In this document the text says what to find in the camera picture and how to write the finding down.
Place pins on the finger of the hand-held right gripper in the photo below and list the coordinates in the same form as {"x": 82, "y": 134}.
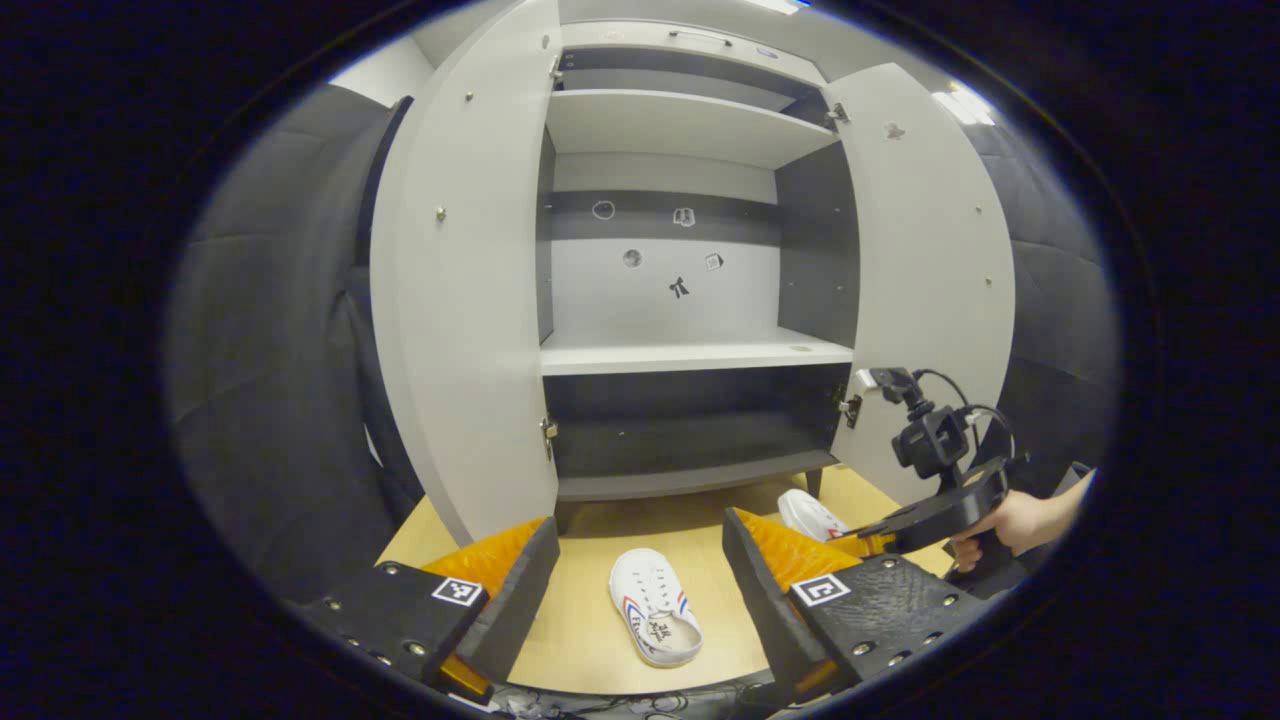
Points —
{"x": 865, "y": 543}

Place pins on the grey shoe cabinet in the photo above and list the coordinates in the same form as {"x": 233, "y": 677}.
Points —
{"x": 680, "y": 125}

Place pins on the black backdrop cloth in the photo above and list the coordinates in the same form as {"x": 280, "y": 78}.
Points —
{"x": 270, "y": 380}

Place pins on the small ceiling light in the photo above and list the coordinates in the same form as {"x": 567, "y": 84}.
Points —
{"x": 962, "y": 102}

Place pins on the white canvas shoe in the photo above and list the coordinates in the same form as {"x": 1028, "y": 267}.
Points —
{"x": 808, "y": 512}
{"x": 650, "y": 600}

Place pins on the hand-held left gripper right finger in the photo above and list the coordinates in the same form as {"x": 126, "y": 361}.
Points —
{"x": 765, "y": 600}

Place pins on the large ceiling light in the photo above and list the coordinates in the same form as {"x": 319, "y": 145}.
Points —
{"x": 772, "y": 5}

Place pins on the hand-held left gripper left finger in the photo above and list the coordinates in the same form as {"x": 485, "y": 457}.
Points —
{"x": 515, "y": 600}

